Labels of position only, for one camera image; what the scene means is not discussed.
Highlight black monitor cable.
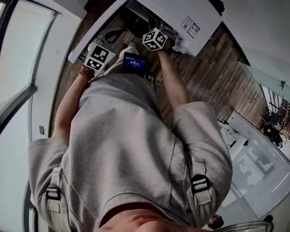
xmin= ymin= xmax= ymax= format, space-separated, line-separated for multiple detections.
xmin=152 ymin=70 xmax=160 ymax=99

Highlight white desk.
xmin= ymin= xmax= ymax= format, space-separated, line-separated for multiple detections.
xmin=217 ymin=110 xmax=290 ymax=219

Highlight black-framed window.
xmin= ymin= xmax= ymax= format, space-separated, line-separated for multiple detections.
xmin=0 ymin=0 xmax=60 ymax=149

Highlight person's light trousers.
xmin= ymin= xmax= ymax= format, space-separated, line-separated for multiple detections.
xmin=103 ymin=46 xmax=140 ymax=78

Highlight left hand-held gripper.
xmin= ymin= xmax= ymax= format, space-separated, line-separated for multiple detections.
xmin=83 ymin=28 xmax=123 ymax=72

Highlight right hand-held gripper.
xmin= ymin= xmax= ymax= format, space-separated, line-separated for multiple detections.
xmin=141 ymin=24 xmax=178 ymax=52

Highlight brown beaded bracelet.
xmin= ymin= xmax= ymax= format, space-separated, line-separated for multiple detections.
xmin=77 ymin=65 xmax=96 ymax=81

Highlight black monitor with blue screen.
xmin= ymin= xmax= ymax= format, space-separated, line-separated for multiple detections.
xmin=122 ymin=51 xmax=152 ymax=75

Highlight person's right forearm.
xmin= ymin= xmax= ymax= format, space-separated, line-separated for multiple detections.
xmin=157 ymin=49 xmax=191 ymax=111

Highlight glass partition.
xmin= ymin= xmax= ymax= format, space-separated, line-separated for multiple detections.
xmin=238 ymin=61 xmax=290 ymax=101

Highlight white microwave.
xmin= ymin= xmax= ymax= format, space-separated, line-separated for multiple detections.
xmin=67 ymin=0 xmax=223 ymax=64

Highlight person's head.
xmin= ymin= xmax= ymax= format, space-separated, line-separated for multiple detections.
xmin=96 ymin=208 xmax=208 ymax=232

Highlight person in white shirt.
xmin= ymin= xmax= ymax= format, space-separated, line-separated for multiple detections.
xmin=28 ymin=72 xmax=234 ymax=232

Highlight grey head mount rim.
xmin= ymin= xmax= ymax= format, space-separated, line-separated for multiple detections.
xmin=214 ymin=220 xmax=274 ymax=232

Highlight beige harness strap with buckle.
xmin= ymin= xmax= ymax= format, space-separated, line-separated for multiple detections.
xmin=191 ymin=157 xmax=212 ymax=205
xmin=45 ymin=167 xmax=63 ymax=214

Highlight person's left forearm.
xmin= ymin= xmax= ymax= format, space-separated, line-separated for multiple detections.
xmin=52 ymin=75 xmax=92 ymax=140

